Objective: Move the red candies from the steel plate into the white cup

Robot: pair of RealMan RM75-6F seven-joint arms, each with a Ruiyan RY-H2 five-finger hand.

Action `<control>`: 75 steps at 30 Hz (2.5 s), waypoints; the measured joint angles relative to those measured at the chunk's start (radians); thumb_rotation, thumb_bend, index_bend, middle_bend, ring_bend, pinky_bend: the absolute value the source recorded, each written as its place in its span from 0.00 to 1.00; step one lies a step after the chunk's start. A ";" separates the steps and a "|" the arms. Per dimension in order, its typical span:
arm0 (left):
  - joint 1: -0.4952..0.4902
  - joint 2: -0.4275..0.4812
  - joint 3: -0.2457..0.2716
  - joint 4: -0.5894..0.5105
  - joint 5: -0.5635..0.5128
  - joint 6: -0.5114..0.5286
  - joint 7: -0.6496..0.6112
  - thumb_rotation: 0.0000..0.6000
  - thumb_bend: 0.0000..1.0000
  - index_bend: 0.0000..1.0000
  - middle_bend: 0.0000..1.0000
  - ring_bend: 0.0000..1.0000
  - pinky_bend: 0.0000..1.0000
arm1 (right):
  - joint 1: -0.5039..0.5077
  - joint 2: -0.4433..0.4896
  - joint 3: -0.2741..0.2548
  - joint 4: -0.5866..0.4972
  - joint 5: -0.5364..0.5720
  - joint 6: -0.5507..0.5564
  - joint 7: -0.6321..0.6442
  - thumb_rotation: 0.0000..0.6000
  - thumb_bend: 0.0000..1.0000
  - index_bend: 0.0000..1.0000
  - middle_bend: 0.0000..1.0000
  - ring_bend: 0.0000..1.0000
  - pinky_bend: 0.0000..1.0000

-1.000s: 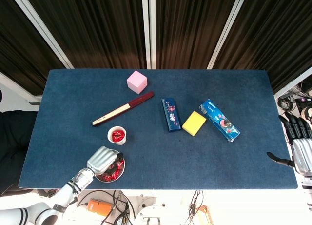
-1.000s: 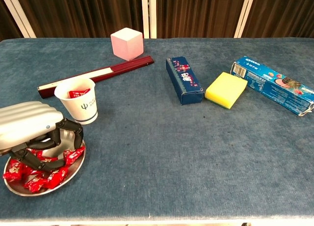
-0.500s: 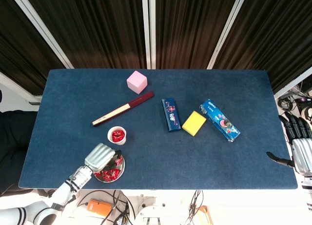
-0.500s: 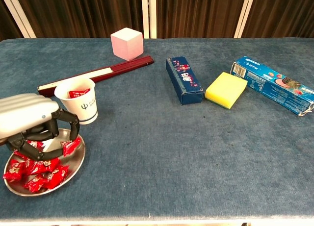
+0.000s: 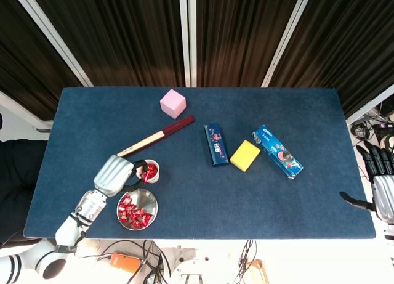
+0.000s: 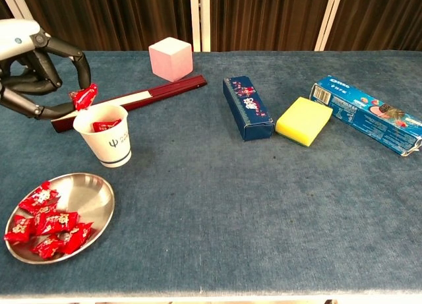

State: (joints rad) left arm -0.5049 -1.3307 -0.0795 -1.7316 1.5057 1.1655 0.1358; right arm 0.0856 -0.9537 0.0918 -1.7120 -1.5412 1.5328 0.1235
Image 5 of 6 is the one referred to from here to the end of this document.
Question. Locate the black electronic device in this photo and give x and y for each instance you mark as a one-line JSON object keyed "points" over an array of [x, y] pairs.
{"points": [[383, 126]]}

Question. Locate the metal bowl of red candies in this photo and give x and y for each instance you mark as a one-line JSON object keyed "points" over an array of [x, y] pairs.
{"points": [[148, 201]]}

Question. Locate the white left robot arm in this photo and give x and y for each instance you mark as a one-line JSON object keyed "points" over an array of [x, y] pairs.
{"points": [[89, 205]]}

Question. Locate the dark brown curtain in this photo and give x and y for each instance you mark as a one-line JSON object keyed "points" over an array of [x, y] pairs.
{"points": [[348, 43], [123, 34], [21, 50], [240, 34]]}

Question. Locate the black fabric seat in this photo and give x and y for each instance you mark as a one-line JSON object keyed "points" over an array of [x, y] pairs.
{"points": [[15, 179]]}

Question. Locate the dark blue printed box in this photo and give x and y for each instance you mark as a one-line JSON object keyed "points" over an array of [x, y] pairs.
{"points": [[215, 145]]}

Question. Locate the white paper cup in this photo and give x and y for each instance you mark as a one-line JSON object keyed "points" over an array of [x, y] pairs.
{"points": [[155, 180]]}

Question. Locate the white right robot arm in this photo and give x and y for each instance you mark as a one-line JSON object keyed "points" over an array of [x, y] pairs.
{"points": [[390, 237]]}

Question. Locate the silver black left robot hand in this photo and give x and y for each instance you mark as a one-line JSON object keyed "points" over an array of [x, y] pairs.
{"points": [[112, 174]]}

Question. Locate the yellow sponge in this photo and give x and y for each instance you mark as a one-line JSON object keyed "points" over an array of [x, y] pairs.
{"points": [[244, 156]]}

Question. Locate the white frame post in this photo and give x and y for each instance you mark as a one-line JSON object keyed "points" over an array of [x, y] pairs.
{"points": [[52, 34], [369, 105], [21, 110], [184, 34], [192, 34], [287, 34]]}

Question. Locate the pink cube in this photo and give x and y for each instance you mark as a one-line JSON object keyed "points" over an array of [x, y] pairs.
{"points": [[172, 103]]}

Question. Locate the orange box device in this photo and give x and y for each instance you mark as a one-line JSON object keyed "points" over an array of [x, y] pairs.
{"points": [[123, 262]]}

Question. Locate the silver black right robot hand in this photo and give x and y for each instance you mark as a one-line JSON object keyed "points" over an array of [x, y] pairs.
{"points": [[384, 197]]}

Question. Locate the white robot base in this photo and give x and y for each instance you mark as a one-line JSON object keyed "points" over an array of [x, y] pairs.
{"points": [[191, 270]]}

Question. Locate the blue Oreo cookie box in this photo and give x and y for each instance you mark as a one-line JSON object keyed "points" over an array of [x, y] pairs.
{"points": [[277, 151]]}

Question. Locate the dark red folded fan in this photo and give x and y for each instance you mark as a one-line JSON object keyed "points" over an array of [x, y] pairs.
{"points": [[172, 128]]}

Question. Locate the blue table cloth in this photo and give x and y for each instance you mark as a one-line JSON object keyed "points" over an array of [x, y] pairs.
{"points": [[197, 197]]}

